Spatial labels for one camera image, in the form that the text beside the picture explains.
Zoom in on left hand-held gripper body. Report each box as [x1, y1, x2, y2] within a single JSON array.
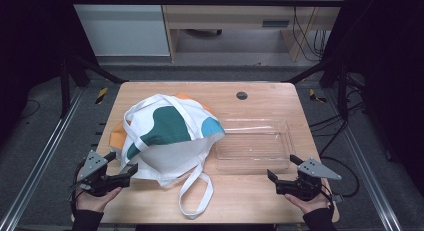
[[79, 150, 131, 197]]

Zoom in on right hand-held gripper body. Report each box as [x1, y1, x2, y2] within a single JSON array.
[[275, 157, 343, 202]]

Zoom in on white patterned tote bag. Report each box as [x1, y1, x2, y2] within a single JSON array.
[[109, 93, 226, 221]]

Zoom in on person's right hand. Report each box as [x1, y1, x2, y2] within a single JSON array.
[[284, 190, 331, 215]]

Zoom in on person's left hand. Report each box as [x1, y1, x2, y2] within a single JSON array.
[[75, 186, 123, 214]]

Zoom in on clear plastic tray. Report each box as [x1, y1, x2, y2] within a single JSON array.
[[214, 118, 297, 175]]

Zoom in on yellow black floor tape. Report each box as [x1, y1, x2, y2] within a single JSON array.
[[308, 88, 328, 104], [94, 86, 110, 105]]

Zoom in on white cabinet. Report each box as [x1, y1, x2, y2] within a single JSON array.
[[67, 0, 171, 57]]

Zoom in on left hand-held gripper cable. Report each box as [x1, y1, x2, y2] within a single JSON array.
[[68, 160, 86, 213]]

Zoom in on hand-held gripper cable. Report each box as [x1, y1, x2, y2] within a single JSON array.
[[319, 182, 336, 219], [68, 160, 86, 213]]

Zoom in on right hand-held gripper cable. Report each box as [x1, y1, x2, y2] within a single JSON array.
[[319, 182, 336, 219]]

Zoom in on black floor cables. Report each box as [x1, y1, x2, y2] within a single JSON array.
[[308, 74, 368, 199]]

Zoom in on aluminium floor rail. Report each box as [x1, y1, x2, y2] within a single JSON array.
[[324, 88, 404, 231], [0, 87, 85, 231]]

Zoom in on black metal frame stand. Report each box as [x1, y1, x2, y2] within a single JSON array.
[[283, 55, 350, 121], [59, 54, 128, 119]]

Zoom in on thin black floor cable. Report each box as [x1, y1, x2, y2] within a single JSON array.
[[19, 98, 42, 121]]

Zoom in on black hanging cables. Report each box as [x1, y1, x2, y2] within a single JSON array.
[[291, 5, 330, 62]]

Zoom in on black horizontal frame bar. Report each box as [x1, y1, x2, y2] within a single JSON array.
[[66, 0, 346, 8]]

